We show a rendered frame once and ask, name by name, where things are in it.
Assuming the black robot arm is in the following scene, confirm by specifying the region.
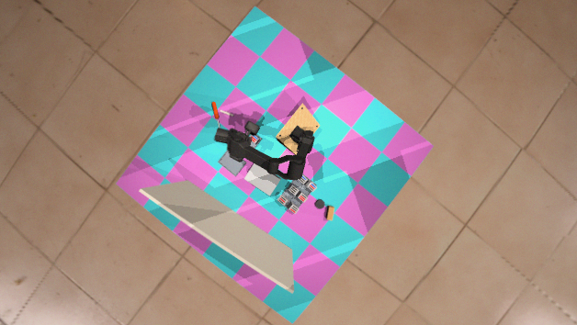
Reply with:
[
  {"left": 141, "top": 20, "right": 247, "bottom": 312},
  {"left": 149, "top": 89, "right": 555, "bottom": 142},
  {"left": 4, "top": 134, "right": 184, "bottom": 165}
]
[{"left": 215, "top": 126, "right": 315, "bottom": 180}]

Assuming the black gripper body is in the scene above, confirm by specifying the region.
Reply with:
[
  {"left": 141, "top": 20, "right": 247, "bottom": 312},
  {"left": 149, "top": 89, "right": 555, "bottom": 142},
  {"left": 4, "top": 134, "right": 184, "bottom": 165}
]
[{"left": 229, "top": 121, "right": 260, "bottom": 163}]

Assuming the beige flat panel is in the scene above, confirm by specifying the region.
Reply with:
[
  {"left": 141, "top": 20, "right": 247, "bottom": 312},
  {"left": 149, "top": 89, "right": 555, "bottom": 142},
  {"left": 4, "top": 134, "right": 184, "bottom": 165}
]
[{"left": 139, "top": 181, "right": 294, "bottom": 294}]

